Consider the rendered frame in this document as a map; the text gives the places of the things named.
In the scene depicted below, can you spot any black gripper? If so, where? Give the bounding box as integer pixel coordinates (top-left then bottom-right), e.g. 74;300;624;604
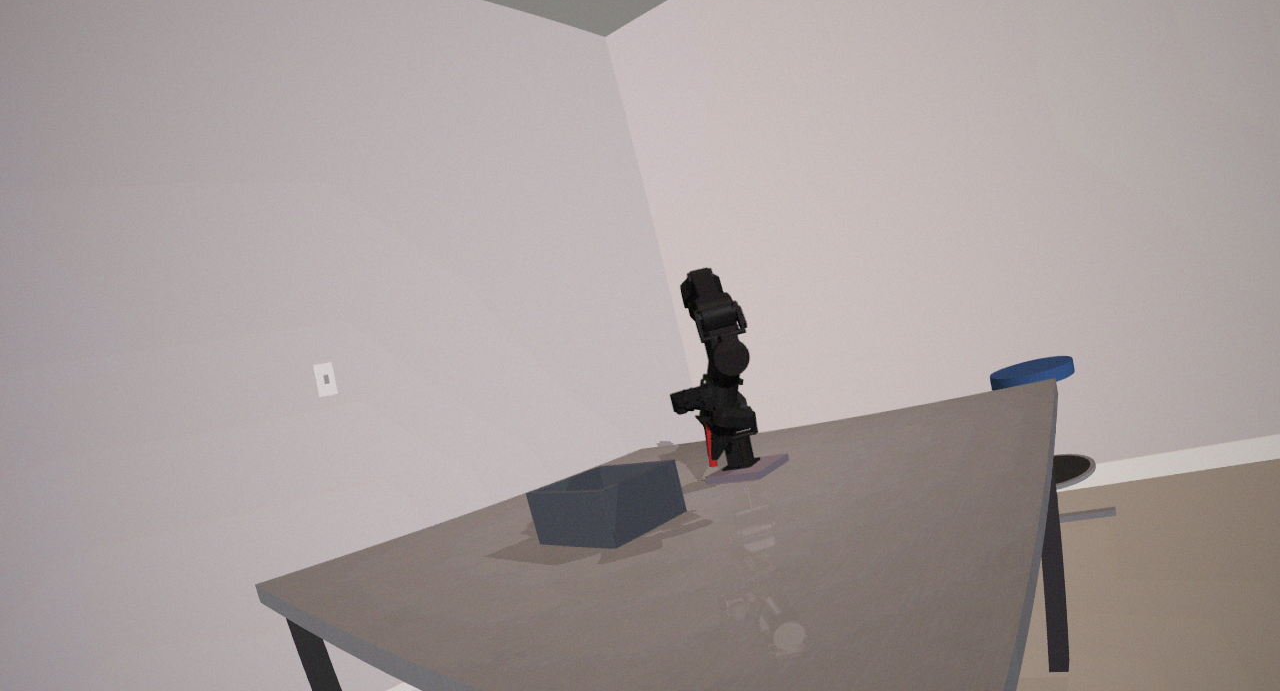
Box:
695;369;756;459

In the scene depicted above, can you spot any red peg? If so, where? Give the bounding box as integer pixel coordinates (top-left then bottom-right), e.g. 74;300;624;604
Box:
705;424;718;467

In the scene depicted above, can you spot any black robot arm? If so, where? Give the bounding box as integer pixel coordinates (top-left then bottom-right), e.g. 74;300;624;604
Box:
669;267;760;471

